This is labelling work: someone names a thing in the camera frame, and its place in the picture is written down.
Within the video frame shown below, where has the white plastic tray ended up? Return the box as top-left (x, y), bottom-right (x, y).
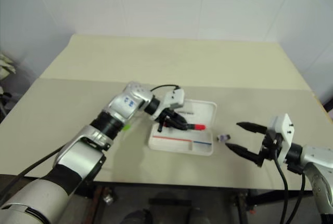
top-left (147, 98), bottom-right (218, 156)

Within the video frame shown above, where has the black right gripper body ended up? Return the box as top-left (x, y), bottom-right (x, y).
top-left (255, 129), bottom-right (284, 168)

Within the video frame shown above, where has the black table frame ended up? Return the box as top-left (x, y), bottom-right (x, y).
top-left (83, 181), bottom-right (317, 224)

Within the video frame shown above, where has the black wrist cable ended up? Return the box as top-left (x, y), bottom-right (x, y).
top-left (273, 152), bottom-right (289, 224)
top-left (149, 84), bottom-right (182, 93)

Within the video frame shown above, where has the red capped black marker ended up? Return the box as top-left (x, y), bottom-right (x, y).
top-left (186, 123), bottom-right (208, 131)

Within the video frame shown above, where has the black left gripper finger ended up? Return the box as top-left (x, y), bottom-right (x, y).
top-left (170, 111), bottom-right (189, 126)
top-left (166, 120), bottom-right (190, 131)

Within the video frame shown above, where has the crumpled white cloth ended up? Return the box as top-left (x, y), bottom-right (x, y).
top-left (0, 53), bottom-right (17, 81)

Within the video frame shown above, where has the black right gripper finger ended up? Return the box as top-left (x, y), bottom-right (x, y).
top-left (225, 143), bottom-right (261, 163)
top-left (236, 121), bottom-right (268, 135)

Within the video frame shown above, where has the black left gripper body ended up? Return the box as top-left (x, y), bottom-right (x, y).
top-left (155, 108), bottom-right (175, 133)

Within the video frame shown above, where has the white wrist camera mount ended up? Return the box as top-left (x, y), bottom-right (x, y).
top-left (268, 113), bottom-right (296, 161)
top-left (163, 88), bottom-right (186, 110)

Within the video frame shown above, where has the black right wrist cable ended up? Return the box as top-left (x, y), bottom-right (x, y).
top-left (273, 152), bottom-right (289, 224)

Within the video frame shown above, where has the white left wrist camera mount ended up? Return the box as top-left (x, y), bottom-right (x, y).
top-left (163, 88), bottom-right (186, 110)

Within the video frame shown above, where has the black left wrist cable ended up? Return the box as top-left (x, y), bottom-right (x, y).
top-left (149, 84), bottom-right (182, 93)

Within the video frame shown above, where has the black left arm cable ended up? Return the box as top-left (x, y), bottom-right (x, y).
top-left (0, 146), bottom-right (63, 192)

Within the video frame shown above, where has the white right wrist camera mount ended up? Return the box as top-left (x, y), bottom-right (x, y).
top-left (268, 113), bottom-right (296, 161)

